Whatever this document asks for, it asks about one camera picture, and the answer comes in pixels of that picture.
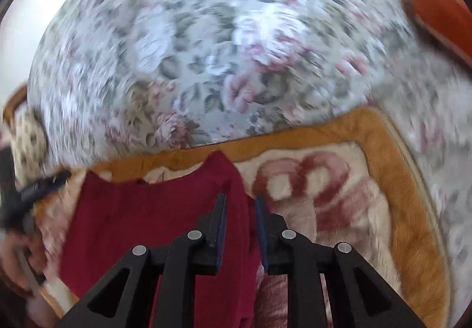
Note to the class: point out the floral quilt bedspread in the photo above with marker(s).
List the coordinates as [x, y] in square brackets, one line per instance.
[115, 77]

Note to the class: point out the orange velvet cushion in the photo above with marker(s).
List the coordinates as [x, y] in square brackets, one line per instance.
[449, 21]

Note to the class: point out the orange floral plush blanket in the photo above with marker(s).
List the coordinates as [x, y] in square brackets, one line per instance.
[350, 180]

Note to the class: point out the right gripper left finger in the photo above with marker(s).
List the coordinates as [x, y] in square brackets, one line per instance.
[155, 287]

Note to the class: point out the cream dotted pillow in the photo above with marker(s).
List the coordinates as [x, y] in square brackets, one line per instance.
[29, 147]

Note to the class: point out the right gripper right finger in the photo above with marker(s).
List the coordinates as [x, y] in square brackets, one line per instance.
[327, 286]

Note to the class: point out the dark red knit sweater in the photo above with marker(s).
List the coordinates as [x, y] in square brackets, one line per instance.
[111, 218]

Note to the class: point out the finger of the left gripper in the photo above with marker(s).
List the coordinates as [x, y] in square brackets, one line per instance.
[43, 187]

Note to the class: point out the person's left hand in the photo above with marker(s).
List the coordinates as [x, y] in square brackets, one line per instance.
[15, 242]

